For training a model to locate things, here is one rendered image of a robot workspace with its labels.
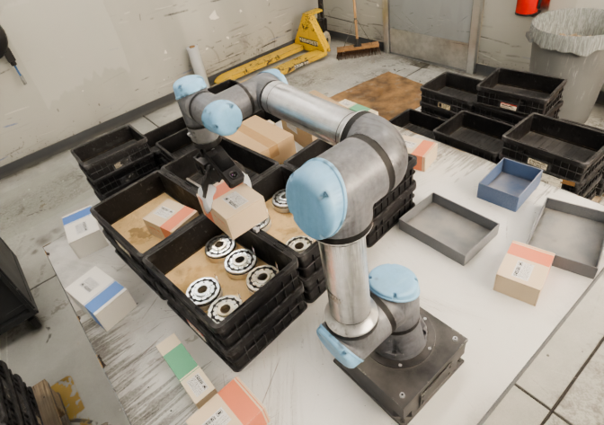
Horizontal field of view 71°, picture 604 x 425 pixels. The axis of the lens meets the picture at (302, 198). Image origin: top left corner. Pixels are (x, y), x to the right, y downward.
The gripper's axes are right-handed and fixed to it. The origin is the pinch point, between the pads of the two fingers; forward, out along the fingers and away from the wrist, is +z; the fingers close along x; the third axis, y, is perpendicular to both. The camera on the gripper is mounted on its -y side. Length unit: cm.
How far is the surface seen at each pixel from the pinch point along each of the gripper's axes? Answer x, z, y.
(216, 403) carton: 31, 32, -26
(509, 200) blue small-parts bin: -86, 36, -37
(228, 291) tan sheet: 10.9, 26.6, -2.9
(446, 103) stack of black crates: -184, 68, 57
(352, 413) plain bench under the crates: 6, 40, -49
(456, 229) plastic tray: -65, 40, -30
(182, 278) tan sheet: 18.8, 26.5, 12.7
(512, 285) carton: -52, 35, -57
